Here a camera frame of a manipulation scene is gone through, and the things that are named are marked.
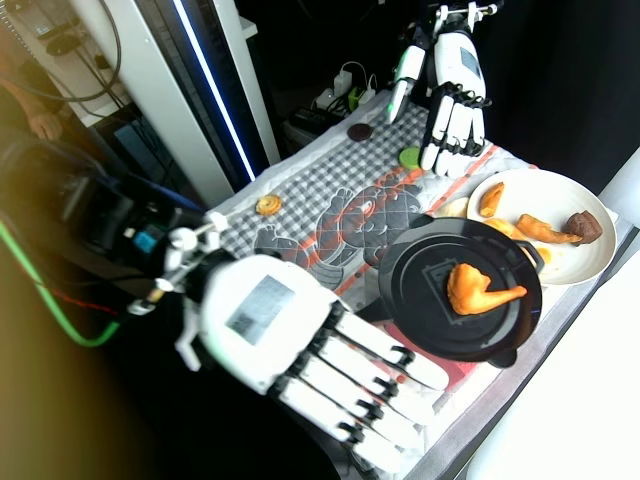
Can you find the white charger plug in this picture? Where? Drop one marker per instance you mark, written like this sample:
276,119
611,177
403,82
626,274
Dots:
343,82

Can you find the orange toy chicken leg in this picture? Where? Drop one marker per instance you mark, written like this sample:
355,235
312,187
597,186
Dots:
470,290

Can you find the grey quilt with bear print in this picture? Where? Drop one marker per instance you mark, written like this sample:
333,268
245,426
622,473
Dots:
310,200

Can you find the toy fried egg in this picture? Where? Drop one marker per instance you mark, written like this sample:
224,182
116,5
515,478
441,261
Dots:
550,257

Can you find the black frying pan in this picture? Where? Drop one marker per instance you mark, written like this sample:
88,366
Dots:
420,310

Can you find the orange striped toy shrimp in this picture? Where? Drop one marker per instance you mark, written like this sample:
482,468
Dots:
500,227

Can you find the person's hand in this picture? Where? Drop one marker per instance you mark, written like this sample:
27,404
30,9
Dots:
46,126

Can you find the white pillar with blue light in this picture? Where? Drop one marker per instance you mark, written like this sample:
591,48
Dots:
150,75

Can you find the yellow swirl toy cookie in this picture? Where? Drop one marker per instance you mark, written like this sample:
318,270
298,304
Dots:
269,205

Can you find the black power adapter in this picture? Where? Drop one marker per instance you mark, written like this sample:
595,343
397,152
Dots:
310,118

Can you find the white power strip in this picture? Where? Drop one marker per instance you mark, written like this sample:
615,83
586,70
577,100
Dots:
327,99

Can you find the dark brown toy meat piece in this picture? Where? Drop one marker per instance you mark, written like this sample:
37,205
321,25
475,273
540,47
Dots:
585,225

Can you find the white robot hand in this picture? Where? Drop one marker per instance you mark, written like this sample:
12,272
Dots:
457,65
260,320

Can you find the green plug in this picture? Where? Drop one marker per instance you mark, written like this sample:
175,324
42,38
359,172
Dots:
355,97

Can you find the brown round disc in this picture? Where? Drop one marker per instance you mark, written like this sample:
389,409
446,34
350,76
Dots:
359,131

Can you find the orange toy fried dumpling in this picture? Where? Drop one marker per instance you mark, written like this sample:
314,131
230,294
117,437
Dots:
491,200

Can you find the white toy dumpling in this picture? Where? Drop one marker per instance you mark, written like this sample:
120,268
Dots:
455,207

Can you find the white round plate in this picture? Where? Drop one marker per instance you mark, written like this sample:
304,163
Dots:
550,200

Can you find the green round disc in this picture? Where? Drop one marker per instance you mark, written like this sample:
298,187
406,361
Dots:
410,158

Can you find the brown toy fried wing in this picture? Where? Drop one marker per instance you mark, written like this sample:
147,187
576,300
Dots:
540,227

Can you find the pink foam block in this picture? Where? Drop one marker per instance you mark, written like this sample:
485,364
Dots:
462,370

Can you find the grey table cloth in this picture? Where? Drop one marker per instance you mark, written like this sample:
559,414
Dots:
500,400

